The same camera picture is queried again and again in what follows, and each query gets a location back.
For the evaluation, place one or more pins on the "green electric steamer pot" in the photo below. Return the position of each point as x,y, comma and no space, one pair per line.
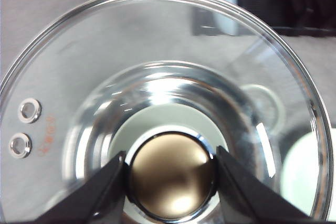
168,123

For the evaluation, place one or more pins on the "green plate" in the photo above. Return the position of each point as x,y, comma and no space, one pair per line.
300,171

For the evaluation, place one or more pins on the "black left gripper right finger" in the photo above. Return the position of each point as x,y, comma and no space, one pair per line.
245,199

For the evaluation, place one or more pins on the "glass steamer lid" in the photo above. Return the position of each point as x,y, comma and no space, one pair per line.
67,64

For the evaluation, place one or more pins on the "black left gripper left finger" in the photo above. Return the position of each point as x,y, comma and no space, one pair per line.
97,200

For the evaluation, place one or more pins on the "black dish rack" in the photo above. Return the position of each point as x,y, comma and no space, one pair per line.
290,18

